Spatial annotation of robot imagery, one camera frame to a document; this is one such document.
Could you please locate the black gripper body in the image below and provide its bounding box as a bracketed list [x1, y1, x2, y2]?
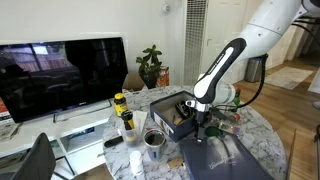
[186, 100, 211, 130]

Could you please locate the blue box lid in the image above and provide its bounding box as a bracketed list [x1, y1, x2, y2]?
[179, 134, 273, 180]

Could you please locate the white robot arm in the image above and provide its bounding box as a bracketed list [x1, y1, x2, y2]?
[186, 0, 320, 142]

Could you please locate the green round plastic lid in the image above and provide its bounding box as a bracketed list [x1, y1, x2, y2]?
[205, 126, 222, 137]

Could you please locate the blue open box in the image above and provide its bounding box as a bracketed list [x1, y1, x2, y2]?
[150, 91, 195, 142]

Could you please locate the orange snack box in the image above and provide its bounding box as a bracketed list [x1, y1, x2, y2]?
[156, 66, 169, 87]

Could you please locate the wooden block on table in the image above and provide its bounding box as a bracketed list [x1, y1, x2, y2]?
[167, 158, 183, 169]

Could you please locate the steel tumbler cup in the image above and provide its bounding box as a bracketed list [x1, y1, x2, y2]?
[143, 129, 166, 161]

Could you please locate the green glass bottle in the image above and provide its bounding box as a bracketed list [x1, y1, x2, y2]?
[233, 88, 241, 106]

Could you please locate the clear cup with bottle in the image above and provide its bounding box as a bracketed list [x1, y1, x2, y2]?
[121, 110, 140, 147]

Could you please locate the grey trash bin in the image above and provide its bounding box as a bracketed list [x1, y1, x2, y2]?
[245, 57, 262, 82]

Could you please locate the white pill bottle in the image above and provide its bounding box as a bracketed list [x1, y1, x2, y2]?
[130, 151, 143, 175]

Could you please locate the potted green plant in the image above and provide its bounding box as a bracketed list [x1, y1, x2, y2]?
[136, 45, 162, 89]

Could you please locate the yellow supplement bottle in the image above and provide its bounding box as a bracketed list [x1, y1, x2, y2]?
[114, 93, 128, 117]

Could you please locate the white tv stand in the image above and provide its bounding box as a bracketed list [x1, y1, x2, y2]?
[0, 100, 114, 179]

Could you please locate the black flat screen television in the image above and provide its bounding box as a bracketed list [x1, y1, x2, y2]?
[0, 37, 128, 123]

